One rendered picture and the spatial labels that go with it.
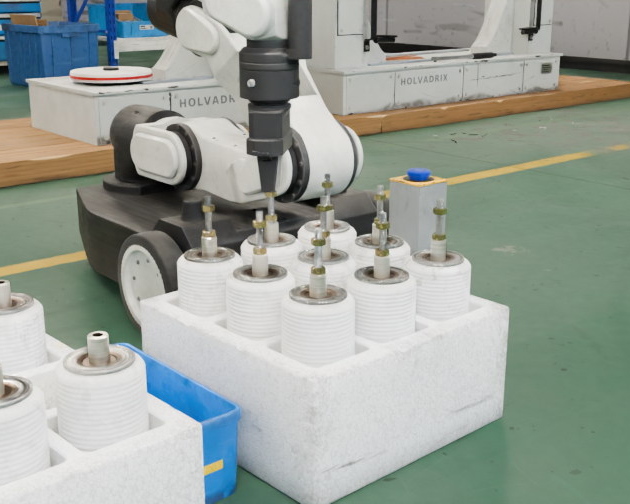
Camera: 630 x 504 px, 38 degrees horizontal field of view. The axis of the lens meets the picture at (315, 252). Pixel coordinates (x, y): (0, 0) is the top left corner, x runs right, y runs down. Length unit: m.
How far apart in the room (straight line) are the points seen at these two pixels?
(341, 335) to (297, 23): 0.45
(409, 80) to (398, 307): 3.00
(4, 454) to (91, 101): 2.44
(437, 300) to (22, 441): 0.63
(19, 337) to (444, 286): 0.57
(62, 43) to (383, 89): 2.35
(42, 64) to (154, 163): 3.78
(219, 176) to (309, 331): 0.77
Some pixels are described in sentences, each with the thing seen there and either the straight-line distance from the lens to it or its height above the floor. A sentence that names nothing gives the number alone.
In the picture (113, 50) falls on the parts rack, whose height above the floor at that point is 0.18.
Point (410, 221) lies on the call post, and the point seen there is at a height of 0.25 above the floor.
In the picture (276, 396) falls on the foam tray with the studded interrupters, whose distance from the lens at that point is 1.18.
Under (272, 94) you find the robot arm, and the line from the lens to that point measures 1.34.
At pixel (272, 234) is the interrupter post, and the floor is 0.26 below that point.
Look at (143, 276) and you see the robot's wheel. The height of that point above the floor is 0.11.
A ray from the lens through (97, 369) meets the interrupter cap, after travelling 0.99.
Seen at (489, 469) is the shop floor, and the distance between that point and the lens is 1.31.
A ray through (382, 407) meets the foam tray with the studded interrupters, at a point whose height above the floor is 0.11.
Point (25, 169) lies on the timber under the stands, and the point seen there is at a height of 0.05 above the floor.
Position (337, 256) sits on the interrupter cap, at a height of 0.25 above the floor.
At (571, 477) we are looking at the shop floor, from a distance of 1.32.
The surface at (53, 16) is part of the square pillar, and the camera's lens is 7.73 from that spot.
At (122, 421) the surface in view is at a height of 0.20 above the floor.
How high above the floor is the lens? 0.64
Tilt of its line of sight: 17 degrees down
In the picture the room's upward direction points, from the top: straight up
